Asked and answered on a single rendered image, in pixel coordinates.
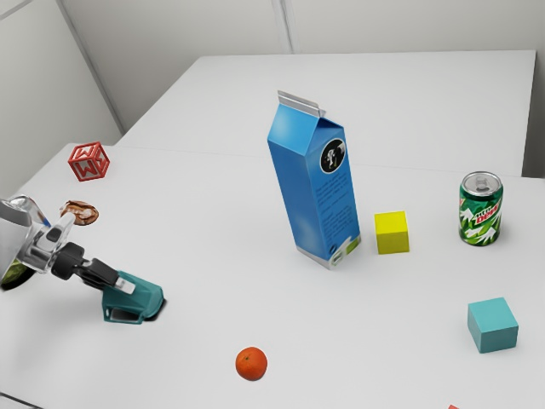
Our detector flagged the green soda can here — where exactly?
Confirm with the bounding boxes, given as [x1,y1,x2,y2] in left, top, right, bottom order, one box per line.
[457,170,504,247]

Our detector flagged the teal block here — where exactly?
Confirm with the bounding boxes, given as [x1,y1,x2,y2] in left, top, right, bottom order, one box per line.
[467,296,520,354]

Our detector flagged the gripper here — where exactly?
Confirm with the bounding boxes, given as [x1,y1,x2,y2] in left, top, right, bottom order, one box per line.
[50,241,137,296]

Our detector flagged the red letter block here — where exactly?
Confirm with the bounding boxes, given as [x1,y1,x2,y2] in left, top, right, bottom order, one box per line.
[67,141,112,183]

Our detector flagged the dark green round object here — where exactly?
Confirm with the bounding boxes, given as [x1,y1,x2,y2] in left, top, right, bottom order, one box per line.
[0,259,37,292]

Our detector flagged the orange fruit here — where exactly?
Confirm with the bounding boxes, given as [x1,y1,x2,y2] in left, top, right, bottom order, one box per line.
[234,345,269,383]

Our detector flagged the yellow block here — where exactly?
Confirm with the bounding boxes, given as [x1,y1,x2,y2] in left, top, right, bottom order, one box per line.
[373,210,411,256]

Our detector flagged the blue milk carton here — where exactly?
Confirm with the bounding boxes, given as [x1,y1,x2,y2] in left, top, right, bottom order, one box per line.
[267,89,363,272]

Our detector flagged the teal faceted mug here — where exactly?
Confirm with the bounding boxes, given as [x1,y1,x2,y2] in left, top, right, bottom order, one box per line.
[100,270,165,326]

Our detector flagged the brown lumpy walnut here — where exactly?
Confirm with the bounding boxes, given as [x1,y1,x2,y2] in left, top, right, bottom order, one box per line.
[59,199,100,228]

